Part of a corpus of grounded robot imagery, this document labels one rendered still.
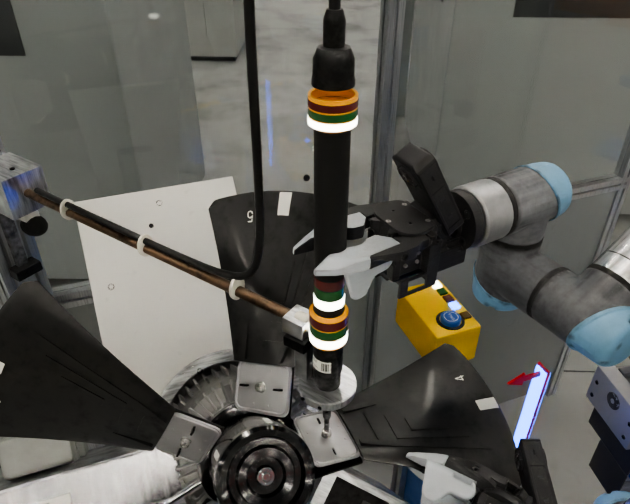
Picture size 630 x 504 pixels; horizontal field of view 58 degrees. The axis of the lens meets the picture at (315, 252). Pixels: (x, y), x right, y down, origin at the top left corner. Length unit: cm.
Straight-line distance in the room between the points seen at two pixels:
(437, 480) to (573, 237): 138
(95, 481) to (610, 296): 69
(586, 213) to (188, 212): 136
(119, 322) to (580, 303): 67
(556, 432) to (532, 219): 180
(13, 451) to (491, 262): 69
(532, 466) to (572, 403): 183
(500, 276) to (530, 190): 12
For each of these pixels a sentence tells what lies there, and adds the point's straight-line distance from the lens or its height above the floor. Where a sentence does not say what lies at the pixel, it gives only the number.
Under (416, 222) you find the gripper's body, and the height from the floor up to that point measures 150.
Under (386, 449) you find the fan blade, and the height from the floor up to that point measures 119.
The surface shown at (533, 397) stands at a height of 113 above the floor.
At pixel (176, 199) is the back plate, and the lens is 98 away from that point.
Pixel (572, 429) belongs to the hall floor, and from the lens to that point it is 250.
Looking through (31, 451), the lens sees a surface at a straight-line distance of 90.
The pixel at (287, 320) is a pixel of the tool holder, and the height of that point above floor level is 138.
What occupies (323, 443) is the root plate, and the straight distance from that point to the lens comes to 77.
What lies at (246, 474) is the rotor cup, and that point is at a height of 123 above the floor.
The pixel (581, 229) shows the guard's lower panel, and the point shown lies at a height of 83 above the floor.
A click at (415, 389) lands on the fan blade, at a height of 118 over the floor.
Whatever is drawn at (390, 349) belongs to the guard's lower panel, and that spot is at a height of 53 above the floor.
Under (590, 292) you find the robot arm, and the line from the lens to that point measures 72.
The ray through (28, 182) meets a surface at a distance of 101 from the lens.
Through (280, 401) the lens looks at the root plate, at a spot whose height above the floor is 125.
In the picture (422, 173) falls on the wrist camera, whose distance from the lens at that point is 57.
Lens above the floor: 181
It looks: 35 degrees down
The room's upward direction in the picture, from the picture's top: straight up
